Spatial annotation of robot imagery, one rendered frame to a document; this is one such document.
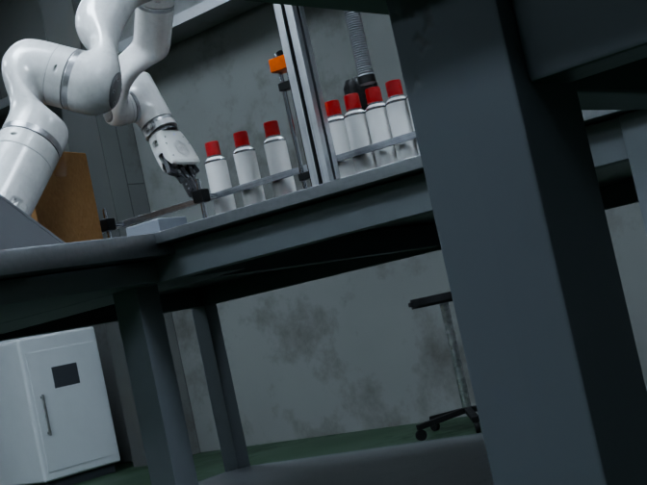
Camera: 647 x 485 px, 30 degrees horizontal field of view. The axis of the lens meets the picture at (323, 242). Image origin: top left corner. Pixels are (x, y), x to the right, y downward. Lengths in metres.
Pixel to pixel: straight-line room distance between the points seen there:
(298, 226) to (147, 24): 1.01
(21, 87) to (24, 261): 0.51
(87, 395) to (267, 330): 1.20
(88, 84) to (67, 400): 5.10
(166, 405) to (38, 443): 5.03
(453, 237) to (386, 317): 5.92
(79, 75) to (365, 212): 0.71
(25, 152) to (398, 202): 0.73
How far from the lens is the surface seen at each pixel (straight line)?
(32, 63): 2.38
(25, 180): 2.23
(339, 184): 1.88
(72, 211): 2.77
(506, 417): 0.48
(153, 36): 2.86
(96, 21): 2.46
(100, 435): 7.44
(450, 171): 0.48
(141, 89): 2.96
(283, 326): 6.87
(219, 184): 2.81
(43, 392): 7.25
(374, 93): 2.59
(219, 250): 2.07
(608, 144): 1.73
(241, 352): 7.12
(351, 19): 2.51
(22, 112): 2.31
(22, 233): 2.13
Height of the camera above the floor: 0.62
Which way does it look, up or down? 4 degrees up
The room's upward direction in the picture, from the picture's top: 12 degrees counter-clockwise
